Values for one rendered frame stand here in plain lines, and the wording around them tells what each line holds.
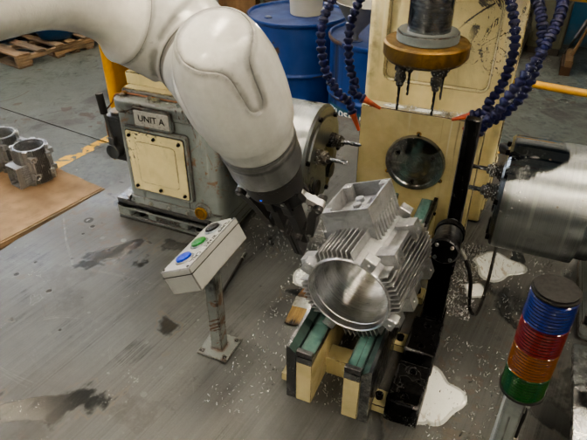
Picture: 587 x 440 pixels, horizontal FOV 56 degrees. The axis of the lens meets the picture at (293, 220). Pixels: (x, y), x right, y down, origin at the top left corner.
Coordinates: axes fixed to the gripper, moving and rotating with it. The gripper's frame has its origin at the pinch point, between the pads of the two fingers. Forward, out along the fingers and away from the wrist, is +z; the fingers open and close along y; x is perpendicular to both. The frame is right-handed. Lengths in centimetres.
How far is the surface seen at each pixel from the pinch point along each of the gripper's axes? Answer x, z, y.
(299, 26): -172, 134, 90
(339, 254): -3.5, 11.8, -4.0
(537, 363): 7.9, 2.8, -36.3
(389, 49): -50, 11, 1
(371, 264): -2.8, 10.5, -10.0
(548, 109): -271, 289, -49
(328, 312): 3.2, 24.6, -2.5
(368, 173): -43, 49, 6
